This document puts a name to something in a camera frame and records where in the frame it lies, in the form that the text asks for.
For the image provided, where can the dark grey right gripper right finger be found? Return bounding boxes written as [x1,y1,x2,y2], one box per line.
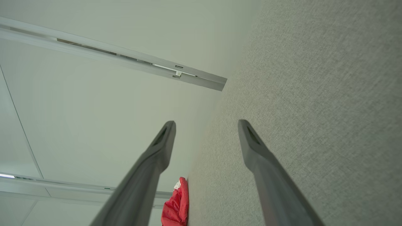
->
[237,119,324,226]

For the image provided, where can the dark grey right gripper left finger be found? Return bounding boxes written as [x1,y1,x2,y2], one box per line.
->
[90,121,177,226]

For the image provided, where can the red jersey with striped trim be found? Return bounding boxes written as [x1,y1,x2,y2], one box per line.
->
[161,177,189,226]

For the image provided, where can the grey fabric sofa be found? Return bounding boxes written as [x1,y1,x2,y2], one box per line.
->
[187,0,402,226]

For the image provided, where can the grey aluminium post curved feet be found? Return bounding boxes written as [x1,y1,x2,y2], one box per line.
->
[0,172,173,209]

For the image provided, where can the double grey aluminium post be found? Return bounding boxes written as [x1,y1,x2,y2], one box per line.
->
[0,16,227,92]

